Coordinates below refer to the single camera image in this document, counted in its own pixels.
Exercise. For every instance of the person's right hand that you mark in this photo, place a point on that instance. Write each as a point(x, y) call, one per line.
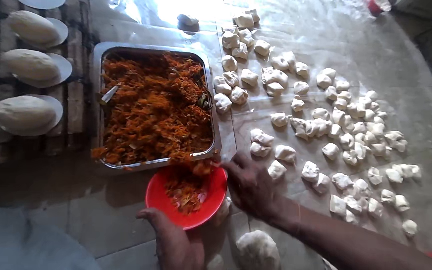
point(255, 187)

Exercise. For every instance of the person's left hand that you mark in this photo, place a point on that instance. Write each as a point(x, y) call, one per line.
point(178, 243)

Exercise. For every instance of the person's right fingers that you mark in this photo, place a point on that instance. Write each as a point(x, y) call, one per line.
point(237, 168)

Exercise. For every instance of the person's left thumb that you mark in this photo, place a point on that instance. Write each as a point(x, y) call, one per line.
point(158, 218)

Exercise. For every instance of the red plastic bowl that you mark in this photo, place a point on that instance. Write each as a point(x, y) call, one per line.
point(159, 195)

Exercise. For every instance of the person's right forearm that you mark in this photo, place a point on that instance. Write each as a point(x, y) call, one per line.
point(336, 232)

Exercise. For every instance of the shredded orange filling portion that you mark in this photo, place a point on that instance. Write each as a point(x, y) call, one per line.
point(186, 195)

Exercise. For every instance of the rectangular metal tray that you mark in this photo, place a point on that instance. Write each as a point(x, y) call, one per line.
point(216, 123)

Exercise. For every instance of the large round dough ball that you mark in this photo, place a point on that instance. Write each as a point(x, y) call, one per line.
point(258, 249)

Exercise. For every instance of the pile of small dough pieces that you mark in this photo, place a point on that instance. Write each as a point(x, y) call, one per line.
point(315, 126)

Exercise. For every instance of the heap of shredded carrot filling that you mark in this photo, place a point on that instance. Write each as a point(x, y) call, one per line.
point(152, 108)

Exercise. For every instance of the pale blue cloth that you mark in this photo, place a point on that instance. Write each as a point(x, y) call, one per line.
point(21, 243)

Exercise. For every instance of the wooden slatted rack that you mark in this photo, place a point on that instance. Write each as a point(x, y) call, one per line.
point(75, 101)

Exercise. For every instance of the oval dough bun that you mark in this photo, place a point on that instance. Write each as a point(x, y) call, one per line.
point(30, 64)
point(30, 28)
point(23, 112)

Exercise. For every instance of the clear plastic sheet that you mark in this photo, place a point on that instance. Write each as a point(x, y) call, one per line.
point(373, 56)

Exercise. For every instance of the red and white object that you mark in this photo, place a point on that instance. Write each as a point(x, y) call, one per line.
point(376, 6)

